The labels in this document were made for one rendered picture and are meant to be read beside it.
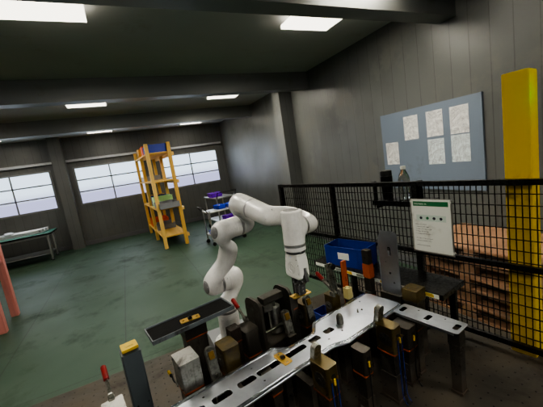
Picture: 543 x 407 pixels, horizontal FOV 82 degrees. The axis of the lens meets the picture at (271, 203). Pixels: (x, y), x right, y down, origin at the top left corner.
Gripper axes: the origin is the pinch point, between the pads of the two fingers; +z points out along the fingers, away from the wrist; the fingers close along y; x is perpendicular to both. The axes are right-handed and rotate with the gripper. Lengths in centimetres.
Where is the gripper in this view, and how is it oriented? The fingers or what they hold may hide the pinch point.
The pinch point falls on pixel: (300, 288)
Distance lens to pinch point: 126.7
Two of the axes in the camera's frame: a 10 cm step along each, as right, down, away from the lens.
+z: 1.2, 9.8, 1.4
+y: 5.1, 0.6, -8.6
